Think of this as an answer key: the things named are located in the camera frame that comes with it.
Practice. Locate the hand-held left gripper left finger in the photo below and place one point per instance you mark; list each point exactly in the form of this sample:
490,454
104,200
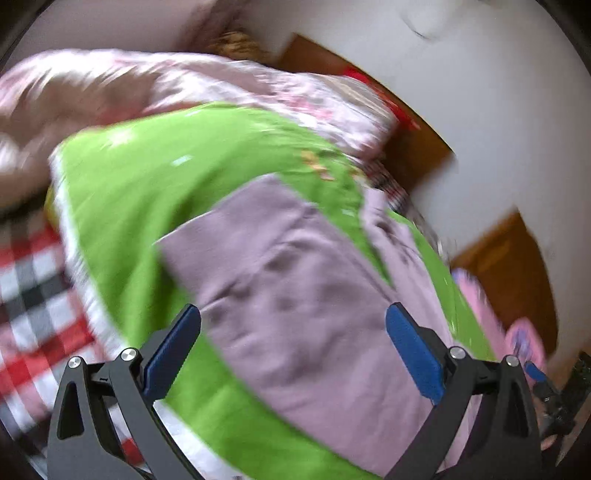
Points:
178,337

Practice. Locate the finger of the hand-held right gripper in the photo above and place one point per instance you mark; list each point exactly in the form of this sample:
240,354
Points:
535,371

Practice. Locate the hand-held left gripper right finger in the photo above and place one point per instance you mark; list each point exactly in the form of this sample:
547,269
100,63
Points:
413,350

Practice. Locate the mauve pants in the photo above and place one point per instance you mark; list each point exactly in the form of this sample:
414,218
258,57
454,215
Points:
300,300

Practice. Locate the pink slippers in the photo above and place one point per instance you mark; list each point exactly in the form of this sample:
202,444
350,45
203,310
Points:
519,339

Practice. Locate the wooden cabinet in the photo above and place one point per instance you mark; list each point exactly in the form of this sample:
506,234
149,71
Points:
508,267

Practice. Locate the red checked bedsheet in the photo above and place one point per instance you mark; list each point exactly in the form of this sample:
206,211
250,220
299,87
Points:
32,295

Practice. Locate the green blanket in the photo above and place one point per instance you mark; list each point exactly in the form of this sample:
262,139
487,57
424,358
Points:
138,184

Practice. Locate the red cloth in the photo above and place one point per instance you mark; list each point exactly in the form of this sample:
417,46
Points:
392,104

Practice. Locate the pink floral quilt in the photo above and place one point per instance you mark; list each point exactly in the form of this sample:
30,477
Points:
138,87

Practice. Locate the yellow patterned cloth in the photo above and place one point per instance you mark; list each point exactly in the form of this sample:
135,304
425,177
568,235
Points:
238,46

